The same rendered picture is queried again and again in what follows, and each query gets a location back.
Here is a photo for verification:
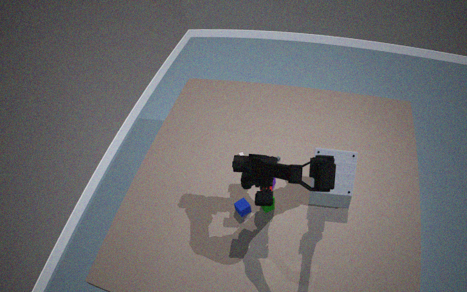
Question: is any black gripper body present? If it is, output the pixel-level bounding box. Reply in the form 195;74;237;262
254;177;273;206

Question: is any blue cube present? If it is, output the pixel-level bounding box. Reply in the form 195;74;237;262
234;198;251;217

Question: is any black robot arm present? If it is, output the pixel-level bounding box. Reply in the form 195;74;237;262
232;154;336;192

